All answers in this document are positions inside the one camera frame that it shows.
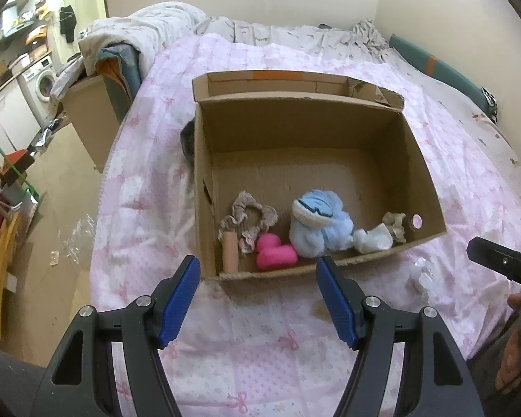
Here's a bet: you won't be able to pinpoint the pale lace scrunchie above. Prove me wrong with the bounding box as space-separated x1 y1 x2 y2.
218 190 279 257

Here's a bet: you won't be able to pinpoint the black and white patterned item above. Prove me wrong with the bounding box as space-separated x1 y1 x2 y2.
481 88 501 124

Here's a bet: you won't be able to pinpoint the person's right hand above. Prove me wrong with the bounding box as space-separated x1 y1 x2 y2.
496 292 521 394

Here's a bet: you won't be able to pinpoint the grey printed pillow sheet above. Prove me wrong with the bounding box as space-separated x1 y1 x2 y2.
195 16 394 64

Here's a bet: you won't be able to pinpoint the grey printed duvet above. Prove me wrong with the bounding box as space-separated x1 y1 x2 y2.
78 2 211 72

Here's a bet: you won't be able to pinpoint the pink plush heart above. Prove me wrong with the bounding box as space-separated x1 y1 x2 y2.
255 232 298 272

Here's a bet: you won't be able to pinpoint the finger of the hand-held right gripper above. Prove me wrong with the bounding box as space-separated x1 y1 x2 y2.
466 236 521 293

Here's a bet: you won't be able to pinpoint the dark hanging garment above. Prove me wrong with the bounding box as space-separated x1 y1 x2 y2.
59 5 77 44

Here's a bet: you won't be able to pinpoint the red box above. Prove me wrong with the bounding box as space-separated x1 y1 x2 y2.
1 150 36 183

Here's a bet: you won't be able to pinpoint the yellow wooden rack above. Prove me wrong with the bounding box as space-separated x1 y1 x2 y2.
0 200 27 342

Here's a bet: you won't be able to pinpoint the orange cardboard box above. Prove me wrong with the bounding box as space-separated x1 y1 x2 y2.
25 26 49 46

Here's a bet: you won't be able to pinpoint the white washing machine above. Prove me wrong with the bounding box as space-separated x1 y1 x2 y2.
18 56 59 128

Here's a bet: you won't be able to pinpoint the wooden bedside cabinet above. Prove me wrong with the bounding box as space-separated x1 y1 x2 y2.
63 74 124 173

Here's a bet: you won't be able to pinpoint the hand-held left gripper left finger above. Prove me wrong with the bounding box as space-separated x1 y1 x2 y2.
30 255 201 417

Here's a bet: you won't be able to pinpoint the clear plastic wrapper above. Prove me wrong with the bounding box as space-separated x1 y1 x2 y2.
406 257 439 298

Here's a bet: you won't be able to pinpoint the brown cardboard box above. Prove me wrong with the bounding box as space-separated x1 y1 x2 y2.
192 71 448 283

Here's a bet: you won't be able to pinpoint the white sock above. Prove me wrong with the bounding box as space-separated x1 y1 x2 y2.
353 222 394 253

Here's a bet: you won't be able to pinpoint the white kitchen counter cabinet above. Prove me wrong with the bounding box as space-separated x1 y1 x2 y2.
0 79 42 157

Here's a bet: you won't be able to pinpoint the clear plastic bag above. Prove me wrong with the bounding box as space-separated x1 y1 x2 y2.
48 215 97 270

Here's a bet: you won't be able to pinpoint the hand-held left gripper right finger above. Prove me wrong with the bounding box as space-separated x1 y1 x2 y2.
315 254 483 417

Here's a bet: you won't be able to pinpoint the teal and orange folded cloth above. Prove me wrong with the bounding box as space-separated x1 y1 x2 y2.
96 44 143 111

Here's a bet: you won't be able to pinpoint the small white plastic holder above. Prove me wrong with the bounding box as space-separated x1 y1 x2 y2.
417 273 437 297

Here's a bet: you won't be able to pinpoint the peach cylinder tube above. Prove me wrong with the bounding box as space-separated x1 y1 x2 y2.
222 231 240 273

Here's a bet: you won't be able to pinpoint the beige lace scrunchie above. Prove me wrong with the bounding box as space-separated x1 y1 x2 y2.
381 212 408 244

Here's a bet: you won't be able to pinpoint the person's right forearm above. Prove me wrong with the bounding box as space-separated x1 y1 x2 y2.
468 308 521 417

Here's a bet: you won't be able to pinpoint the person's dark grey pants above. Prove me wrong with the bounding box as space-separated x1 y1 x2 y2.
0 346 48 417

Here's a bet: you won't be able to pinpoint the teal padded mat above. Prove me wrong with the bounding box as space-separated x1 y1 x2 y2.
388 34 489 107

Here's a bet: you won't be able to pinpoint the light blue plush toy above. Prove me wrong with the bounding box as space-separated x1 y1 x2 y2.
289 189 356 258

